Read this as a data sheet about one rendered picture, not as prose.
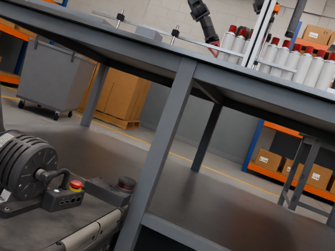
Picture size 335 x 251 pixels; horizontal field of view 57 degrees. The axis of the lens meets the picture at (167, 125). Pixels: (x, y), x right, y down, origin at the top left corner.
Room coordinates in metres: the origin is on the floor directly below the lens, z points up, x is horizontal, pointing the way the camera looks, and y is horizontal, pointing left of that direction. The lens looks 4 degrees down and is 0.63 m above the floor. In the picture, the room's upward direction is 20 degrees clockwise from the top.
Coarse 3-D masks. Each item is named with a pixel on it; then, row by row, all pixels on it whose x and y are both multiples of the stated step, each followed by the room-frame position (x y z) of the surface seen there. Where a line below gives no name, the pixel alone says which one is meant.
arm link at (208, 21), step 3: (201, 18) 1.54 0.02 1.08; (204, 18) 1.53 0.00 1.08; (207, 18) 1.53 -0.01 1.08; (210, 18) 1.54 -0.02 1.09; (201, 21) 1.54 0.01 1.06; (204, 21) 1.53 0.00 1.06; (207, 21) 1.52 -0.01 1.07; (210, 21) 1.53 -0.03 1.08; (201, 24) 1.54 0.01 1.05; (204, 24) 1.53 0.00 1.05; (207, 24) 1.52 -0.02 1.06; (210, 24) 1.52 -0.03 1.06; (204, 27) 1.53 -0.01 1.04
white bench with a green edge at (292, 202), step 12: (300, 132) 3.06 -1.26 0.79; (300, 144) 3.05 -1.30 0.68; (312, 144) 2.61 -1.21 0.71; (324, 144) 2.42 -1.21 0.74; (300, 156) 3.02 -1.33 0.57; (312, 156) 2.43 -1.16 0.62; (288, 180) 3.03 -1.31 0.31; (300, 180) 2.43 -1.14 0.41; (300, 192) 2.42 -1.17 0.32; (288, 204) 2.55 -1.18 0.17; (300, 204) 2.70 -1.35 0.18
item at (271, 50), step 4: (272, 40) 1.45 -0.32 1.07; (276, 40) 1.44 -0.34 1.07; (272, 44) 1.45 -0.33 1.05; (276, 44) 1.44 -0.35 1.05; (268, 48) 1.45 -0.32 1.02; (272, 48) 1.44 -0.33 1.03; (276, 48) 1.44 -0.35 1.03; (268, 52) 1.44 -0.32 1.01; (272, 52) 1.43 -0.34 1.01; (276, 52) 1.44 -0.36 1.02; (264, 56) 1.45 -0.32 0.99; (268, 56) 1.44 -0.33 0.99; (272, 56) 1.44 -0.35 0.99; (268, 60) 1.43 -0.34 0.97; (272, 60) 1.44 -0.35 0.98; (264, 64) 1.44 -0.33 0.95; (260, 68) 1.45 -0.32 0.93; (264, 68) 1.44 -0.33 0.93; (268, 68) 1.44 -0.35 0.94; (264, 72) 1.43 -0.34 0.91; (268, 72) 1.44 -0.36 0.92
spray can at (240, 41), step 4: (240, 32) 1.50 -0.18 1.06; (244, 32) 1.49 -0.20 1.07; (236, 36) 1.50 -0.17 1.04; (240, 36) 1.49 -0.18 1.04; (244, 36) 1.49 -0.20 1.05; (236, 40) 1.49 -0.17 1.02; (240, 40) 1.48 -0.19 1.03; (244, 40) 1.49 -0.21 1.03; (236, 44) 1.48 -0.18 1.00; (240, 44) 1.48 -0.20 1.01; (232, 48) 1.49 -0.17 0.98; (236, 48) 1.48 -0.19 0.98; (240, 48) 1.48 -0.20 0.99; (240, 52) 1.49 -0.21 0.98; (228, 56) 1.51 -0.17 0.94; (232, 56) 1.48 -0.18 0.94; (236, 56) 1.48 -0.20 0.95; (228, 60) 1.49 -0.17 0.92; (232, 60) 1.48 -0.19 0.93; (236, 60) 1.49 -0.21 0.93
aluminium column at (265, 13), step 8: (272, 0) 1.31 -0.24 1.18; (264, 8) 1.32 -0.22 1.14; (272, 8) 1.31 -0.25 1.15; (264, 16) 1.32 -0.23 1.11; (256, 24) 1.32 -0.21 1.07; (264, 24) 1.31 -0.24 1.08; (256, 32) 1.32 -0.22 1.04; (264, 32) 1.32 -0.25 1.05; (256, 40) 1.32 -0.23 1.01; (248, 48) 1.32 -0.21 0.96; (256, 48) 1.31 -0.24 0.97; (248, 56) 1.32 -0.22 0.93; (248, 64) 1.31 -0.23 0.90
